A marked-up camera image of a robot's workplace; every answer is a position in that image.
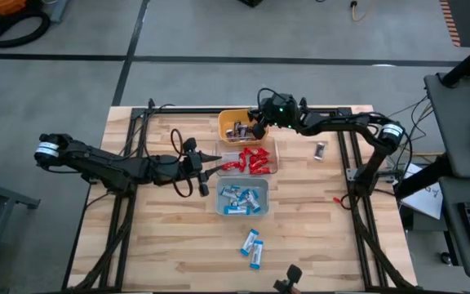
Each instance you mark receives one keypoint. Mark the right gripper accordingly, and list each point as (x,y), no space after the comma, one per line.
(258,131)

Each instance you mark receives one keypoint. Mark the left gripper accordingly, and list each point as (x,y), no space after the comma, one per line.
(192,169)

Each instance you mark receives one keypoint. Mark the red KitKat bar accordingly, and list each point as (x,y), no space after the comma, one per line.
(231,165)
(250,151)
(260,170)
(242,161)
(258,162)
(262,153)

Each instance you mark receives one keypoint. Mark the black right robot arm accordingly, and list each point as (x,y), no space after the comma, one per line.
(341,122)

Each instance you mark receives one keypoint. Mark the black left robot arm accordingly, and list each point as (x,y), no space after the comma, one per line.
(96,163)

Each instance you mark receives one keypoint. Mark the clear plastic basket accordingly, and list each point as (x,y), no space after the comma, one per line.
(227,155)

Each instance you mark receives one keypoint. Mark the yellow plastic basket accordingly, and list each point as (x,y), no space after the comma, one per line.
(227,118)

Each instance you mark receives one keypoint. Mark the grey plastic basket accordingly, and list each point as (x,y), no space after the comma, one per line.
(261,183)

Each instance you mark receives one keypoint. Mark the small red tag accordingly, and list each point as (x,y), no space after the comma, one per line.
(337,201)

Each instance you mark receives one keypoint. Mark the white paper sheet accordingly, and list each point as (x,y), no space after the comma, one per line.
(422,200)

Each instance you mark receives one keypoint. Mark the grey desk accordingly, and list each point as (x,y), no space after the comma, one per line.
(455,122)
(451,192)

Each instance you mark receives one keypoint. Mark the black pole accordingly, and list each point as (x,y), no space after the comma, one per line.
(469,61)

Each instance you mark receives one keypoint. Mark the black caster wheel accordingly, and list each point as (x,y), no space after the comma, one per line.
(446,258)

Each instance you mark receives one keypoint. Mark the orange shop vacuum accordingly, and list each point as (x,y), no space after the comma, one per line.
(2,5)

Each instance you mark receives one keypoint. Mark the black table-level camera mount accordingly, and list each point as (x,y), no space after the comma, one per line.
(290,277)

